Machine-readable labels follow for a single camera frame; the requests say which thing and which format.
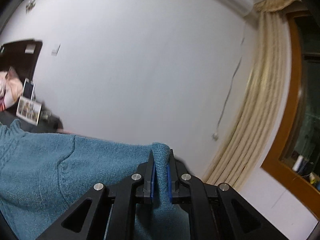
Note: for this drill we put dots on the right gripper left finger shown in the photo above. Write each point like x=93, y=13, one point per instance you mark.
x=107, y=212

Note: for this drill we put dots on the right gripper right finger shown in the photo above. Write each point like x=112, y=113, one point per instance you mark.
x=215, y=212

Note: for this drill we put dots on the teal knit sweater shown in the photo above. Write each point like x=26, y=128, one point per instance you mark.
x=43, y=174

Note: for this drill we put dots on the black cloth work mat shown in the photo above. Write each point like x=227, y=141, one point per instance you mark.
x=50, y=126

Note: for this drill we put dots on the cream curtain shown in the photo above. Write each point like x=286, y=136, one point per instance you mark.
x=237, y=157

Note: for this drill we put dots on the white framed tablet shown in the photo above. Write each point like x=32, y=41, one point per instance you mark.
x=28, y=90

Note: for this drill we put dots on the dark wooden headboard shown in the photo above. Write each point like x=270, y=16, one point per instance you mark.
x=22, y=56

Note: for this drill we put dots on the wooden window frame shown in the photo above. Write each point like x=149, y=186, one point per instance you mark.
x=288, y=129

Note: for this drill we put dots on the photo collage frame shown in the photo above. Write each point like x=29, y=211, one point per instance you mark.
x=29, y=110

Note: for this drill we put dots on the white wall switch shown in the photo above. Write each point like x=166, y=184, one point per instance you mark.
x=55, y=49

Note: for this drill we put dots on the wall lamp fixture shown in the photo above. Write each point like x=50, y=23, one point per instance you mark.
x=30, y=5

